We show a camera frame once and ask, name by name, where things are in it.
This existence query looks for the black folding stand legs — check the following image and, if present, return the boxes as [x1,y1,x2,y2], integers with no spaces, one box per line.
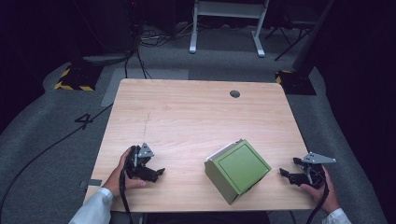
[264,20,314,63]

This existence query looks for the person's right hand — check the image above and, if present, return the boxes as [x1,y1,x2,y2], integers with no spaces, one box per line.
[299,164,342,215]

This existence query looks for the left hand-held gripper black cable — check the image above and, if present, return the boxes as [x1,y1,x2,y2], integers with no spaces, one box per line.
[119,167,134,224]

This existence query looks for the long black floor cable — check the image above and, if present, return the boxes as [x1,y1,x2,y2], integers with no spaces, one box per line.
[0,103,114,218]

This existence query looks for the right hand-held gripper black cable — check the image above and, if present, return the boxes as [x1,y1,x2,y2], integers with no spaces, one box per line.
[305,180,331,224]

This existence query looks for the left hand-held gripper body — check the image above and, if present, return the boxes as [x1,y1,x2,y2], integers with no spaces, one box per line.
[124,142,155,181]

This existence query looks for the grey slanted post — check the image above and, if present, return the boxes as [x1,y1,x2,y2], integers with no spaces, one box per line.
[291,0,336,73]

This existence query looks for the bundle of black floor cables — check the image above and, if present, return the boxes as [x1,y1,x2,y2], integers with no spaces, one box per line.
[123,21,194,80]

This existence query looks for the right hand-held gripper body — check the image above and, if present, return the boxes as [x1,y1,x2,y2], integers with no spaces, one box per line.
[292,151,337,189]

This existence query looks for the grey round stand base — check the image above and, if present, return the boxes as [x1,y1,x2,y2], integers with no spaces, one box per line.
[81,51,135,67]

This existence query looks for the green box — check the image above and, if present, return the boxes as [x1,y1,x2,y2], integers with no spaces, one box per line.
[204,138,273,206]

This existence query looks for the hand-held gripper black cable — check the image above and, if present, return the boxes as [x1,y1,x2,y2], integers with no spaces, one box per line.
[119,167,134,224]
[305,180,331,224]

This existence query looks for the white metal stand frame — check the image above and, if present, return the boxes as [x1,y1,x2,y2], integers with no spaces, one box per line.
[189,0,271,59]

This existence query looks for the black yellow striped base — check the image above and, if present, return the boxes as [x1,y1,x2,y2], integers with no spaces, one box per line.
[53,63,105,92]
[275,69,318,96]

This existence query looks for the person's left hand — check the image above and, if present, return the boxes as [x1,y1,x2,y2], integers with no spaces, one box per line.
[102,147,148,198]

